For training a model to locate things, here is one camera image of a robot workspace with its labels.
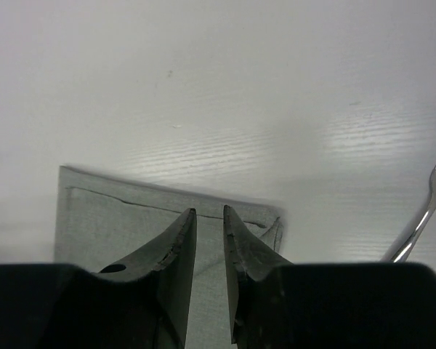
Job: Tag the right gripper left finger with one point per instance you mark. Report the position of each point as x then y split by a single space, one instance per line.
139 301

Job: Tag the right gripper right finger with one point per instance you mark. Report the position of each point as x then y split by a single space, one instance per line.
274 303

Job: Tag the grey cloth napkin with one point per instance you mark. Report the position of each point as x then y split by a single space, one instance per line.
101 220

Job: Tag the silver fork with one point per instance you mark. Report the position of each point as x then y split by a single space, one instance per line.
401 248

